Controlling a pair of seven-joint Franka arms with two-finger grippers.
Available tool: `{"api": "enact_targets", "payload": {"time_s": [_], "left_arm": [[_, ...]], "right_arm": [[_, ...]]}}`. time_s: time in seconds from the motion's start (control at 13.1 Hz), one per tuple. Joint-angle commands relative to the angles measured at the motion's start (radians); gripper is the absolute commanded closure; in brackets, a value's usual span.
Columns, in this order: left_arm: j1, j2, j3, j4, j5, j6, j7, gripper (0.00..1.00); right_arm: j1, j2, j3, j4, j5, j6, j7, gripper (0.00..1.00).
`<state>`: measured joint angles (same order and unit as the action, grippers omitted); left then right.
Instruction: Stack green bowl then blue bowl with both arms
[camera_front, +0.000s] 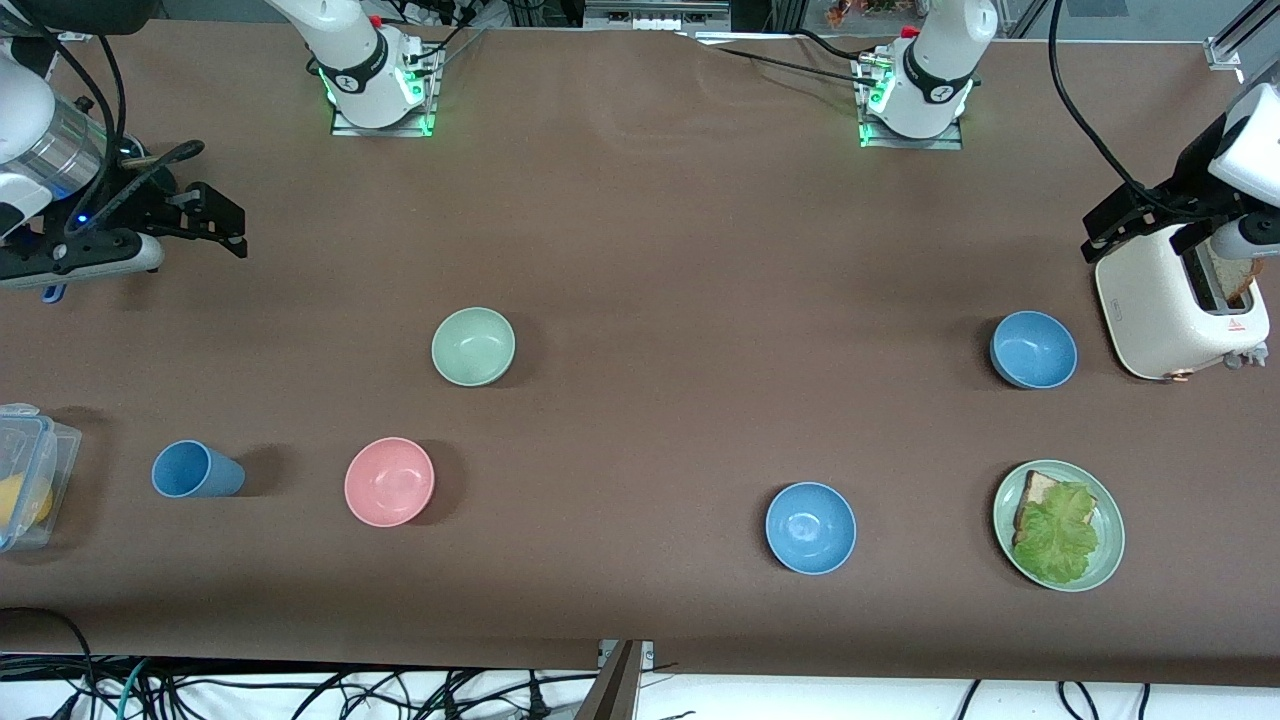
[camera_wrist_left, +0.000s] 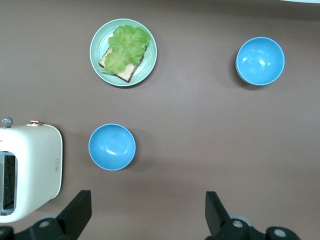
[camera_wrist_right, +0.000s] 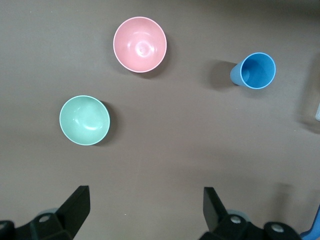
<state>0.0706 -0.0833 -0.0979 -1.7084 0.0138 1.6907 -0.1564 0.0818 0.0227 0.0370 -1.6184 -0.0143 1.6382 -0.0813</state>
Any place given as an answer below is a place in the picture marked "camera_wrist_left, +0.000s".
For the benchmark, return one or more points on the pale green plate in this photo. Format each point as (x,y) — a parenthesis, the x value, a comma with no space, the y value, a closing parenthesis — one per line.
(147,67)

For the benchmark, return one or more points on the blue bowl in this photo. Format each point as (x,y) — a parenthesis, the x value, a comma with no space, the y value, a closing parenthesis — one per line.
(260,62)
(111,147)

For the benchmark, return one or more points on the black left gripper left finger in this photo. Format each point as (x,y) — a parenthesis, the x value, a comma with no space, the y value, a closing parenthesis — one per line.
(75,215)

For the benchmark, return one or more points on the cream white toaster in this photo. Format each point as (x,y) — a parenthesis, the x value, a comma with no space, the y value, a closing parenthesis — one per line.
(32,160)

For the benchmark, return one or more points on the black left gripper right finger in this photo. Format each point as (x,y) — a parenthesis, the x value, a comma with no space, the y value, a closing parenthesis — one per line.
(217,217)

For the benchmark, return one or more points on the brown bread slice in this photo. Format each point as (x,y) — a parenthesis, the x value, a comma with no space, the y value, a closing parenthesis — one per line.
(126,72)

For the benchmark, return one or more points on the green lettuce leaf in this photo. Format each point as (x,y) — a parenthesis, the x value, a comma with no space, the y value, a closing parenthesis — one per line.
(125,47)

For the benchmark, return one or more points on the brown table cover sheet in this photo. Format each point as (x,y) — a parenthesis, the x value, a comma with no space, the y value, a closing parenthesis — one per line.
(187,125)

